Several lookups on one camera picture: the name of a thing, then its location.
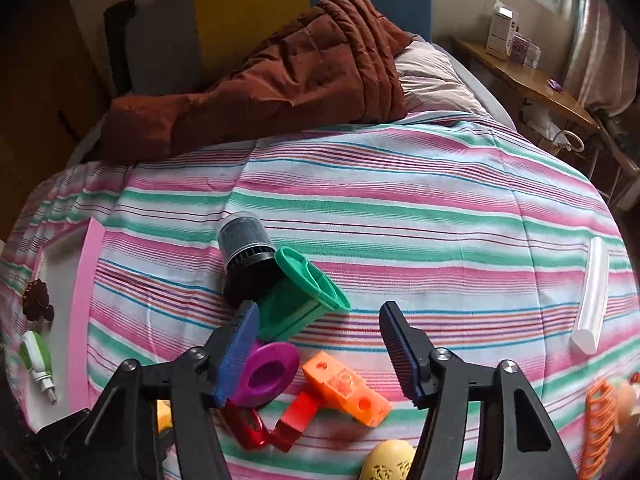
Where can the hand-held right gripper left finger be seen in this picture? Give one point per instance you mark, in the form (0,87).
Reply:
(237,355)

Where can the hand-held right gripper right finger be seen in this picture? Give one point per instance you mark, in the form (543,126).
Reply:
(400,355)

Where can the green plastic holder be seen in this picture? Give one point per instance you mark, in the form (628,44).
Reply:
(295,305)

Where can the red metal cylinder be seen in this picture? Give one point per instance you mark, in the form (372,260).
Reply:
(245,432)

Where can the red wooden puzzle block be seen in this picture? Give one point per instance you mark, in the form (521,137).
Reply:
(295,417)

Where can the black cylindrical container clear cap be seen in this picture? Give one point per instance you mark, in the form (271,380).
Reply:
(245,260)

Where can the yellow egg-shaped perforated diffuser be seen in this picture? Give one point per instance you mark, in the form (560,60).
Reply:
(385,462)

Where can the pink-rimmed white tray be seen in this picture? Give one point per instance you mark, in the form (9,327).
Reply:
(65,280)

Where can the orange hair claw clip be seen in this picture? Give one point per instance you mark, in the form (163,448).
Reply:
(597,430)

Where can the purple oval plastic piece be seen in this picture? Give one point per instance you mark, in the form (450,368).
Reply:
(270,372)

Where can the orange plastic block with holes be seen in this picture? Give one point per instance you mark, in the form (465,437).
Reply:
(350,395)

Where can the small yellow plastic piece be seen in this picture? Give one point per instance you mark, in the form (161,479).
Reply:
(164,412)

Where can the striped bedsheet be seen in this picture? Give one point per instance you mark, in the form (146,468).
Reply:
(400,210)

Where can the white plastic tube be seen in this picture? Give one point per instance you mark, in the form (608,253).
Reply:
(592,300)

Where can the white green plug-in device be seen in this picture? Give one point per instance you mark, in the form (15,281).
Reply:
(35,355)

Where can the brown massager brush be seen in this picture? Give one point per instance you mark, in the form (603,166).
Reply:
(37,300)

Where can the beige egg-shaped object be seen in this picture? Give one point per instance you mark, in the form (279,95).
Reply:
(625,402)

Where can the pale pink pillow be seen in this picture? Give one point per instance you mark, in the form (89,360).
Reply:
(435,85)

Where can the brown quilted duvet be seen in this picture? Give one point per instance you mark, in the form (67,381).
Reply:
(300,75)

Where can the wooden side table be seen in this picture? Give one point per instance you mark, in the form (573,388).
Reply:
(540,85)

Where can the small purple item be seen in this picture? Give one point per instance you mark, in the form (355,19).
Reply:
(555,85)

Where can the wooden wardrobe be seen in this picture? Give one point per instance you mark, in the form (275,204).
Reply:
(40,110)

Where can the purple small box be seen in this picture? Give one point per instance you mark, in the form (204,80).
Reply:
(520,50)

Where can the white carton box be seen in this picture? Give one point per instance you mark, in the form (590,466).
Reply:
(500,35)

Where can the grey yellow blue headboard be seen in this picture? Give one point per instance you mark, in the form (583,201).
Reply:
(240,5)

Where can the pale curtain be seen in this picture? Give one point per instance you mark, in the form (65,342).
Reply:
(600,50)

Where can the white bed frame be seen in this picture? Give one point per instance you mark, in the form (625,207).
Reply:
(82,145)

